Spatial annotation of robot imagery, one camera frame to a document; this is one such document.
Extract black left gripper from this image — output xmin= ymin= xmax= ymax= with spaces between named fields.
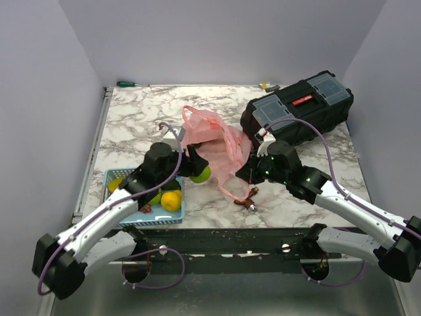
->
xmin=157 ymin=144 xmax=208 ymax=186

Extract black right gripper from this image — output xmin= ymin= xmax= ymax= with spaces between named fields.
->
xmin=235 ymin=149 xmax=289 ymax=185

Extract green fake fruit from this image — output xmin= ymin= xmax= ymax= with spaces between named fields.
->
xmin=148 ymin=190 xmax=162 ymax=206
xmin=189 ymin=166 xmax=211 ymax=184

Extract pink plastic bag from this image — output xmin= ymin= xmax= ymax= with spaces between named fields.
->
xmin=182 ymin=105 xmax=252 ymax=201

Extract yellow fake mango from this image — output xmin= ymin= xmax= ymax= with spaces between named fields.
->
xmin=161 ymin=190 xmax=182 ymax=212

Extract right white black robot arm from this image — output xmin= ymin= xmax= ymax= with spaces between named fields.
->
xmin=235 ymin=141 xmax=420 ymax=282

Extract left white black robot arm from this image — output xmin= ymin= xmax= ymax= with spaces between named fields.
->
xmin=32 ymin=142 xmax=209 ymax=300

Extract green fake avocado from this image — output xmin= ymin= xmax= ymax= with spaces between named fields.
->
xmin=161 ymin=179 xmax=181 ymax=191

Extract purple fake grapes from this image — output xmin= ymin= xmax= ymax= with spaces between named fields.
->
xmin=139 ymin=204 xmax=152 ymax=213

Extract yellow fake starfruit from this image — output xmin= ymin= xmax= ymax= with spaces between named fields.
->
xmin=108 ymin=176 xmax=124 ymax=194

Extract light blue plastic basket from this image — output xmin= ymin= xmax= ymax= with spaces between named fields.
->
xmin=100 ymin=168 xmax=186 ymax=228

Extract yellow and black bit set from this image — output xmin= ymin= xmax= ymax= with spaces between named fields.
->
xmin=259 ymin=82 xmax=280 ymax=93

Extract black plastic toolbox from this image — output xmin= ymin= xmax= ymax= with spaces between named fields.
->
xmin=240 ymin=70 xmax=354 ymax=148

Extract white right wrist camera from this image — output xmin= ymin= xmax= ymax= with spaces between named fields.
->
xmin=257 ymin=128 xmax=276 ymax=157

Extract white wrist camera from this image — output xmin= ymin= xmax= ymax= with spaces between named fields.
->
xmin=257 ymin=128 xmax=276 ymax=157
xmin=162 ymin=126 xmax=186 ymax=151

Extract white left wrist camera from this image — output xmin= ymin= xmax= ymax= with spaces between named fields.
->
xmin=162 ymin=126 xmax=186 ymax=151

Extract black mounting base plate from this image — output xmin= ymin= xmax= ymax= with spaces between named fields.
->
xmin=108 ymin=225 xmax=343 ymax=276

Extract green handled screwdriver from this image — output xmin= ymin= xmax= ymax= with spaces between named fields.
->
xmin=116 ymin=81 xmax=150 ymax=88

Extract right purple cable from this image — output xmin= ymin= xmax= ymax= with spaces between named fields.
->
xmin=259 ymin=117 xmax=421 ymax=286

